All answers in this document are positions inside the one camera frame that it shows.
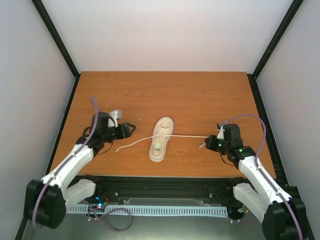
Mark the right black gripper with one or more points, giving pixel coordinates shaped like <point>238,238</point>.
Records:
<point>211,144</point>

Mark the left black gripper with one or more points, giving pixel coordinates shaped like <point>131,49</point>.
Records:
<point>125,132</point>

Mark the beige canvas sneaker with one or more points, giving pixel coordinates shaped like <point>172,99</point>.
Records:
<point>160,137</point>

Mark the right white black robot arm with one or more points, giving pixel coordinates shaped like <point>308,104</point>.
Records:
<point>282,216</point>

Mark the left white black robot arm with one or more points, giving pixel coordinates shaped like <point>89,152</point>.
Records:
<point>47,200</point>

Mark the green lit circuit board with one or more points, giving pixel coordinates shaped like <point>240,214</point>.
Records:
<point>100,202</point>

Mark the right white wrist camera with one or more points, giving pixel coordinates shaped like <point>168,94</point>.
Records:
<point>220,128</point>

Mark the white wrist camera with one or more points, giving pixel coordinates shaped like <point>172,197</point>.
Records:
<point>114,116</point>
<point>220,128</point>

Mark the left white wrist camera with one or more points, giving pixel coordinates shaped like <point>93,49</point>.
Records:
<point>114,116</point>

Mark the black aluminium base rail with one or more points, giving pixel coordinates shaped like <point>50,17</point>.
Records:
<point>210,190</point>

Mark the light blue cable duct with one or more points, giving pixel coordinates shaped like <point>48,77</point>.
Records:
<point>165,211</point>

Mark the left black frame post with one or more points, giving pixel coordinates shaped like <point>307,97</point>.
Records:
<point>50,26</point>

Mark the black frame post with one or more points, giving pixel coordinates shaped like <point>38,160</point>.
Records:
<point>284,24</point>
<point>50,26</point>

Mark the right black frame post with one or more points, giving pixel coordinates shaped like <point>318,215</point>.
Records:
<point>284,24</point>

